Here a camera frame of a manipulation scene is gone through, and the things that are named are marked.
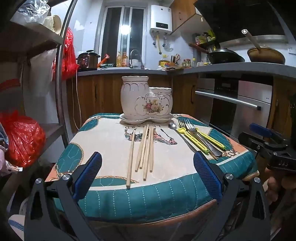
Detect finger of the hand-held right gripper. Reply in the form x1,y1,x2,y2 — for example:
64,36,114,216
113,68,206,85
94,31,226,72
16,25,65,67
249,123,288,143
238,132,266,152

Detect wooden wall cabinet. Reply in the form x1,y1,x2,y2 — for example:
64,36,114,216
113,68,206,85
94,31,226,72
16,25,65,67
170,0,203,33

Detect yellow plastic utensil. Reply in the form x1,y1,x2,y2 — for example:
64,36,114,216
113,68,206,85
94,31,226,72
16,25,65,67
176,128,210,153
195,128,226,150

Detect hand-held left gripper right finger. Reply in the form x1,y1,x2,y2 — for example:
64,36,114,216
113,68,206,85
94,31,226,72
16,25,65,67
193,151,272,241

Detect black wok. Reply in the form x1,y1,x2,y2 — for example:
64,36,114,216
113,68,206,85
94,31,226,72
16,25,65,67
188,43,245,65

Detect stainless steel built-in oven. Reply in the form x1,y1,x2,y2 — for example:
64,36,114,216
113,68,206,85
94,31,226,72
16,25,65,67
194,74,273,137

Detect hanging red plastic bag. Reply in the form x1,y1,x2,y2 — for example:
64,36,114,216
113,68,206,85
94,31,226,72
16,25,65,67
52,27,79,80

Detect white plastic bag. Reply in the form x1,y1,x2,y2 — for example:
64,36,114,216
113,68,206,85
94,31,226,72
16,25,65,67
29,49,58,109

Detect row of condiment bottles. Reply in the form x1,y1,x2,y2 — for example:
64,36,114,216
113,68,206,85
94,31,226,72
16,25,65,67
181,58,211,68

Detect wooden base cabinets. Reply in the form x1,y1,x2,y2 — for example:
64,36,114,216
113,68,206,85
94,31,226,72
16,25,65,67
66,74,199,135

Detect gold fork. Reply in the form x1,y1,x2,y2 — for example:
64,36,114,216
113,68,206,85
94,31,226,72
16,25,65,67
178,119,219,161

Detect white water heater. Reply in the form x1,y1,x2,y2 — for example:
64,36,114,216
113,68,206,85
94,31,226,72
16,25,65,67
149,5,173,35

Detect stainless steel shelf rack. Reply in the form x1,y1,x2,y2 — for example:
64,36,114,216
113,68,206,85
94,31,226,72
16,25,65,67
0,0,79,209

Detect wooden chopstick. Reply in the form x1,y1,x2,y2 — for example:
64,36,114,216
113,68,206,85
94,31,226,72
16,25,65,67
139,130,150,169
143,126,152,181
135,125,149,172
126,130,136,189
149,126,154,172

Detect curved sink faucet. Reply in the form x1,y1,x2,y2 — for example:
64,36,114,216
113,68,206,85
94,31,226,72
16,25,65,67
129,49,145,70

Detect brown pan with wooden handle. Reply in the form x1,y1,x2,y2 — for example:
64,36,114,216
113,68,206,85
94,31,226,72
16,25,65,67
242,29,286,65

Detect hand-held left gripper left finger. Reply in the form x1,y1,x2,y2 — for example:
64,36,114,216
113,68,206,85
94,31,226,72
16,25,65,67
24,152,103,241

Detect electric pressure cooker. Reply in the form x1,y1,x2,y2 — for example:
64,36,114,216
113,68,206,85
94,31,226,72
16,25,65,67
76,50,101,71

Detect grey kitchen countertop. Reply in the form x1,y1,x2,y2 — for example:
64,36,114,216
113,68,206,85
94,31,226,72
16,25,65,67
76,62,296,78

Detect silver fork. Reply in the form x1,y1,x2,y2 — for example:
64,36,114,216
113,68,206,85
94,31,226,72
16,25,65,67
184,119,223,157

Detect bulging red plastic bag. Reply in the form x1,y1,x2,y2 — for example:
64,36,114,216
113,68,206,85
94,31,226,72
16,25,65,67
0,110,47,167

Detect white ceramic holder saucer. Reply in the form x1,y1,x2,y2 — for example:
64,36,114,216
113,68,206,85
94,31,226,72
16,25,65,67
119,113,174,125

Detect yellow lidded oil container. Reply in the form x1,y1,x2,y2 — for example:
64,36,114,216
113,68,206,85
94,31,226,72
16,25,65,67
159,54,170,69

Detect floral ceramic utensil holder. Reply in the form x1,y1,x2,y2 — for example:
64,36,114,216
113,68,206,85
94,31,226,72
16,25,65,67
120,76,173,116

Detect printed teal cream cushion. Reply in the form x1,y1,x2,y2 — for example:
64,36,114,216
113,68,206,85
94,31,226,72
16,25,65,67
45,113,259,224

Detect black range hood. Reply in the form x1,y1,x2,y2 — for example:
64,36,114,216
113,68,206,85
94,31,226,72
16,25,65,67
194,0,288,44

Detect clear plastic bag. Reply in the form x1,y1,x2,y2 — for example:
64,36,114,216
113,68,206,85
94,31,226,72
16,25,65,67
17,0,51,24

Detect black wall spice rack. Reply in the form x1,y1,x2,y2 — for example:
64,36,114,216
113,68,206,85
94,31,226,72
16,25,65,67
193,29,220,52

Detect person's right hand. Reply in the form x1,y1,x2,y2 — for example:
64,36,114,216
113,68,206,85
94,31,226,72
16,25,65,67
264,167,296,208

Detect kitchen window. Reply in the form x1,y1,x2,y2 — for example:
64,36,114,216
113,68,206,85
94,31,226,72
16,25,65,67
98,6,147,67

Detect white power cord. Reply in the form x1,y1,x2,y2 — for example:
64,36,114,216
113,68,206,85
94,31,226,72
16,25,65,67
70,70,81,129

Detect beige plastic colander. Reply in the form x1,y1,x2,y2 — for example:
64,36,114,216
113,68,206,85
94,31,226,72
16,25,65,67
44,15,62,35

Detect silver spoon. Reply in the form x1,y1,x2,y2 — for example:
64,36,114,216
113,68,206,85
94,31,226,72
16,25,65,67
168,123,197,153

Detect orange spray bottle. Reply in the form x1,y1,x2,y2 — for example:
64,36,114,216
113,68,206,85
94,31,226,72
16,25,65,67
97,54,110,67

